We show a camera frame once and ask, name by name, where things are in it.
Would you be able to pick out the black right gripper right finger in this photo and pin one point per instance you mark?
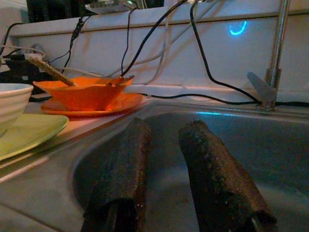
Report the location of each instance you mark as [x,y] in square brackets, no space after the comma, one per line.
[217,183]

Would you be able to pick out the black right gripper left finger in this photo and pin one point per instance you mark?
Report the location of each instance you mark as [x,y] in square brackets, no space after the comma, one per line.
[123,174]

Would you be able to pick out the light green plate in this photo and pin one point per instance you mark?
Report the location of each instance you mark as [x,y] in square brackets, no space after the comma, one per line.
[36,130]

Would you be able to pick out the white ribbed ceramic bowl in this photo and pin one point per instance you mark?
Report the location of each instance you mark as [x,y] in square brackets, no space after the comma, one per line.
[12,106]

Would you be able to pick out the stainless steel sink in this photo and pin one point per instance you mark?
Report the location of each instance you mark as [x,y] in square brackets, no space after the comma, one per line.
[253,145]

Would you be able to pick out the orange plate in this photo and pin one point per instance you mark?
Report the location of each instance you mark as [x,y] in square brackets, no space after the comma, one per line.
[125,104]

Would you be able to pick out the orange bowl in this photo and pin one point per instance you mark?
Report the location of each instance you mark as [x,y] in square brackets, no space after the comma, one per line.
[84,95]

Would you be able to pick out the metal spoon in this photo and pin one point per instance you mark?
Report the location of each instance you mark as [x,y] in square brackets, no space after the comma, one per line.
[125,78]

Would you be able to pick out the brown woven stick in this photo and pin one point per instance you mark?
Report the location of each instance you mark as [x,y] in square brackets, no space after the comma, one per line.
[50,70]

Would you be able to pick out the steel faucet pipe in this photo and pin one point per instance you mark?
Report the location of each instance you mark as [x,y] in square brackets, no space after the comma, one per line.
[277,48]

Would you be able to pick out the black box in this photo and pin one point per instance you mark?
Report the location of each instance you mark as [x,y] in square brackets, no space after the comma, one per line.
[55,10]

